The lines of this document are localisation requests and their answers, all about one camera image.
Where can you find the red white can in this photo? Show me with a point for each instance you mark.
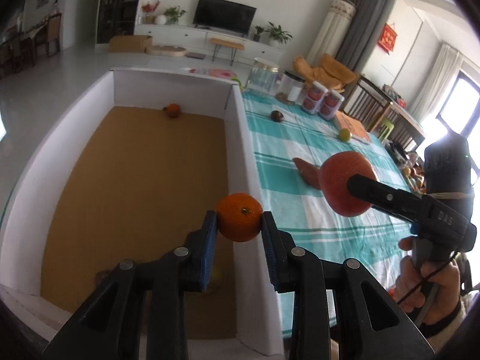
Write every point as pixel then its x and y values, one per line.
pixel 330 104
pixel 314 97

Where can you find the green potted plant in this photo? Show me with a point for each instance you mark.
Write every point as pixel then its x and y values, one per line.
pixel 277 36

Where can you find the left red white can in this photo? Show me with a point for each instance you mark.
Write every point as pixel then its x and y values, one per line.
pixel 314 97

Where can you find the brown cardboard box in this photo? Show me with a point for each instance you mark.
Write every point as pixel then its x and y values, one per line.
pixel 130 43

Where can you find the wooden dining chair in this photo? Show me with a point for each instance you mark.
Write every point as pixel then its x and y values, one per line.
pixel 368 104

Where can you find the far dark fruit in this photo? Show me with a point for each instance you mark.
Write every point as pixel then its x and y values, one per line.
pixel 277 116

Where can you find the small wooden bench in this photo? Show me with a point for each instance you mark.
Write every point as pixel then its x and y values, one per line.
pixel 233 47

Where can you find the yellow-green round fruit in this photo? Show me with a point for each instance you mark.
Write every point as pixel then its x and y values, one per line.
pixel 344 135

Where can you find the cluttered side table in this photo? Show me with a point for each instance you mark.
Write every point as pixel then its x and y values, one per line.
pixel 410 165

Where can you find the brown sweet potato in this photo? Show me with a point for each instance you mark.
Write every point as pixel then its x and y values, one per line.
pixel 309 172

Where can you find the orange book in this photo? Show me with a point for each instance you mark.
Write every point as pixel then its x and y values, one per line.
pixel 354 126

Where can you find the black television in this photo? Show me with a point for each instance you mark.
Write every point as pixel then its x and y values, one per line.
pixel 222 14

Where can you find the clear jar black lid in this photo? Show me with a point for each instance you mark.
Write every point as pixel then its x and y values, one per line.
pixel 290 88

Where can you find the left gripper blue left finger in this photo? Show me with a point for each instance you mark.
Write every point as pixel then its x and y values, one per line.
pixel 108 324

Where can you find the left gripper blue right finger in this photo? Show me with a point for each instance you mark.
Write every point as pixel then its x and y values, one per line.
pixel 370 324

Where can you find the white tv cabinet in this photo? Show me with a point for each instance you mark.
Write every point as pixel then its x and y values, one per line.
pixel 210 43

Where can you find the large red apple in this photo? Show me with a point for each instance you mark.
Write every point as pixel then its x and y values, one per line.
pixel 333 177

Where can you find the orange bean bag chair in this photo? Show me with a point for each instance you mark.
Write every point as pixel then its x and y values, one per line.
pixel 329 72

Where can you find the clear glass jar gold lid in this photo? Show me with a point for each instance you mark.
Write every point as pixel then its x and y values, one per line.
pixel 262 76

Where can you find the small orange tangerine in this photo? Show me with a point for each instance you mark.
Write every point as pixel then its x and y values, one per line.
pixel 172 110
pixel 239 217

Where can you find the person's right hand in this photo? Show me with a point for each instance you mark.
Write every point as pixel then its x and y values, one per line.
pixel 448 294

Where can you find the dark bookcase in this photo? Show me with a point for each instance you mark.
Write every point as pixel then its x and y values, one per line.
pixel 114 18

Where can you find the white cardboard box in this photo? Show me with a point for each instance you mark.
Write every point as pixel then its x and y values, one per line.
pixel 115 179

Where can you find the right red white can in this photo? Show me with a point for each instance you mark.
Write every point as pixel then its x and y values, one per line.
pixel 330 104

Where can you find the teal white plaid tablecloth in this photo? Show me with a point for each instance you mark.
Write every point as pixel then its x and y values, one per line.
pixel 261 153

